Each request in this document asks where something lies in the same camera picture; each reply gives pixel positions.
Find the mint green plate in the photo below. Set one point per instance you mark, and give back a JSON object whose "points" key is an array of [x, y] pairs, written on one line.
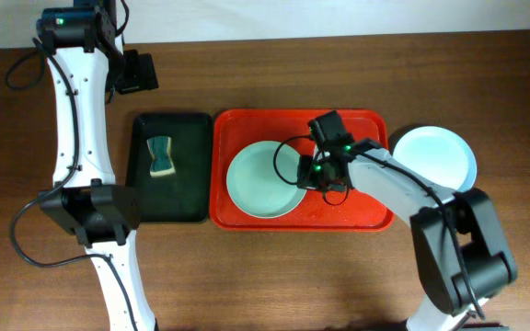
{"points": [[260, 180]]}

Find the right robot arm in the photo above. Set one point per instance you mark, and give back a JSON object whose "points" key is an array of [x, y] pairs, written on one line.
{"points": [[462, 254]]}

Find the light blue plate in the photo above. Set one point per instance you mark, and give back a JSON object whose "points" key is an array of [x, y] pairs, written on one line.
{"points": [[437, 154]]}

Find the red plastic tray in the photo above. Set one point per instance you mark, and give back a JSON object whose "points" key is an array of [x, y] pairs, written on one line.
{"points": [[235, 129]]}

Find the green and yellow sponge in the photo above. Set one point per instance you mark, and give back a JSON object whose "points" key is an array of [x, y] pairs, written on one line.
{"points": [[159, 148]]}

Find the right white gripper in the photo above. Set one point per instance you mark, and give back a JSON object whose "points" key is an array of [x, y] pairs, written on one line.
{"points": [[308, 178]]}

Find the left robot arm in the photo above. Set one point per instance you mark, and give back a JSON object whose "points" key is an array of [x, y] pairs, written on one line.
{"points": [[83, 44]]}

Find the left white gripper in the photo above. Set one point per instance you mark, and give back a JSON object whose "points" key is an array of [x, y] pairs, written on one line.
{"points": [[141, 74]]}

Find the black plastic tray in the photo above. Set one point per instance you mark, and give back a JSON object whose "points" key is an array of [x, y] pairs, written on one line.
{"points": [[183, 196]]}

